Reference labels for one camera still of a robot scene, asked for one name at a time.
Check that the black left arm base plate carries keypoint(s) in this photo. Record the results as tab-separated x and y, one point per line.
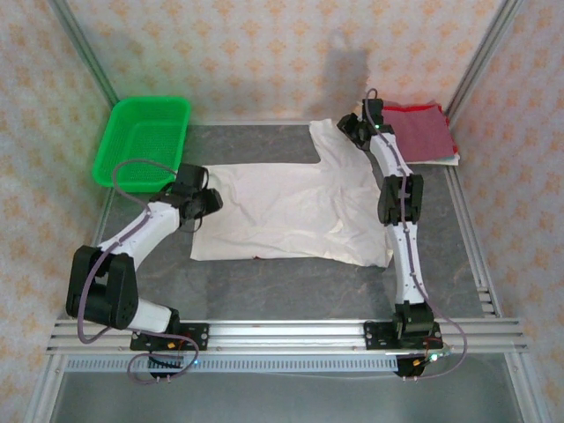
198	337

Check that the aluminium table edge rail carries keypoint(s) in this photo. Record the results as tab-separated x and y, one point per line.
103	220
478	264

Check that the white t-shirt with red print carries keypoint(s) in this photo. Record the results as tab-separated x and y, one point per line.
286	211

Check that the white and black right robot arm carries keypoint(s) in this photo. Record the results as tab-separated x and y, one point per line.
405	264

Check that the maroon folded t-shirt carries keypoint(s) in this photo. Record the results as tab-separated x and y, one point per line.
423	132

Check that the pale folded t-shirt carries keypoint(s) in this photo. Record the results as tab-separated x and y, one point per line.
449	161

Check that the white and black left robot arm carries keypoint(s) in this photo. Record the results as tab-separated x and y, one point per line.
150	224

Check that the aluminium mounting rail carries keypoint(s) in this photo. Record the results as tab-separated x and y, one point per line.
286	335

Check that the green plastic basket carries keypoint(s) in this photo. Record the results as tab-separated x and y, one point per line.
132	119

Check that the aluminium frame post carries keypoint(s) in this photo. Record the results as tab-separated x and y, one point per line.
484	48
83	48

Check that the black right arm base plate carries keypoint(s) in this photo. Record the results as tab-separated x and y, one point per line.
374	337

